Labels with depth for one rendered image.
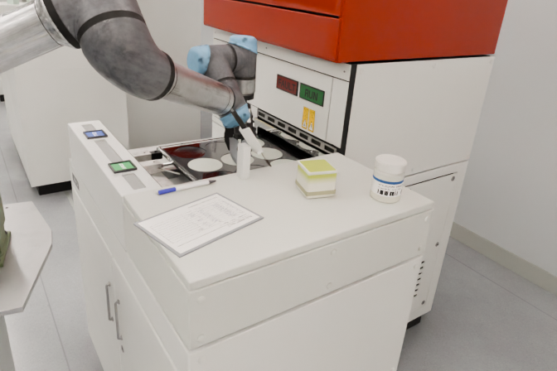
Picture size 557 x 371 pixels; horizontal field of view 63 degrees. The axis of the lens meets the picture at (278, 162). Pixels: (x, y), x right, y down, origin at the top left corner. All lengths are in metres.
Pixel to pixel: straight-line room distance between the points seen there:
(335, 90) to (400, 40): 0.24
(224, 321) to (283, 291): 0.13
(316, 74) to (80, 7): 0.75
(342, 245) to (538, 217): 1.90
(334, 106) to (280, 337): 0.67
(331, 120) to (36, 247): 0.83
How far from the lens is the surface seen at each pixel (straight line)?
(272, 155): 1.43
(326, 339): 1.08
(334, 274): 0.97
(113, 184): 1.10
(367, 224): 0.97
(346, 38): 1.24
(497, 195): 2.81
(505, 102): 2.70
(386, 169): 1.03
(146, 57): 0.80
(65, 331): 2.19
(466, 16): 1.62
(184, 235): 0.87
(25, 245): 1.19
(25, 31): 0.89
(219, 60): 1.15
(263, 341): 0.95
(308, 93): 1.40
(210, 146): 1.49
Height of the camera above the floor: 1.43
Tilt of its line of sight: 23 degrees down
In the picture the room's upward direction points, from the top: 4 degrees clockwise
